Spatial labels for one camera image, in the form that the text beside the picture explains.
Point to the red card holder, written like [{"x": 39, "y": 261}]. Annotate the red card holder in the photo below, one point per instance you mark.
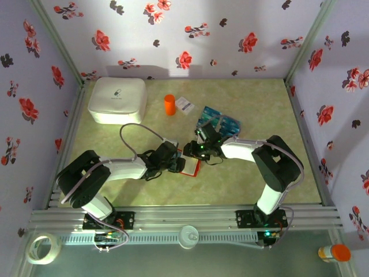
[{"x": 191, "y": 168}]

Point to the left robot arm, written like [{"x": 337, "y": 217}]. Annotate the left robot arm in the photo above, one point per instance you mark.
[{"x": 124, "y": 170}]

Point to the small white card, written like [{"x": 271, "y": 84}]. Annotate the small white card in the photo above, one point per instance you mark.
[{"x": 185, "y": 104}]

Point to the orange plastic cup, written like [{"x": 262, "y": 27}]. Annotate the orange plastic cup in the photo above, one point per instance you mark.
[{"x": 170, "y": 105}]

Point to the white round lid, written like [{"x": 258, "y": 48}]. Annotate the white round lid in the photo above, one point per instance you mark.
[{"x": 188, "y": 237}]

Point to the white medicine bag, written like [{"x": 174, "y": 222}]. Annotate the white medicine bag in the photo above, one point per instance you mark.
[{"x": 118, "y": 99}]

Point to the clear tape roll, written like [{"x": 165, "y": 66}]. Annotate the clear tape roll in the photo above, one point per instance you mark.
[{"x": 56, "y": 248}]

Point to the orange capped medicine bottle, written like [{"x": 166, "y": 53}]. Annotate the orange capped medicine bottle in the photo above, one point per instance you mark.
[{"x": 338, "y": 253}]

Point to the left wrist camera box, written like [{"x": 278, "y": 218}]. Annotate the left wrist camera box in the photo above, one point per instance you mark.
[{"x": 167, "y": 151}]

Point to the aluminium front rail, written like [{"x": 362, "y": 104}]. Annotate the aluminium front rail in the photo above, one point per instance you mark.
[{"x": 184, "y": 216}]

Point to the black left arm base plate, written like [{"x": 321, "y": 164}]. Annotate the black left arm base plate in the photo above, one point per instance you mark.
[{"x": 128, "y": 220}]

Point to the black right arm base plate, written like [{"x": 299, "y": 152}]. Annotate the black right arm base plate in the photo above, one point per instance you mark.
[{"x": 245, "y": 219}]

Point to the aluminium side rail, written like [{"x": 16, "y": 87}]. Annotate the aluminium side rail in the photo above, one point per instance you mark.
[
  {"x": 312, "y": 150},
  {"x": 67, "y": 138}
]

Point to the aluminium corner post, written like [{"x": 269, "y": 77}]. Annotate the aluminium corner post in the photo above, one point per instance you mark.
[
  {"x": 57, "y": 43},
  {"x": 305, "y": 43}
]

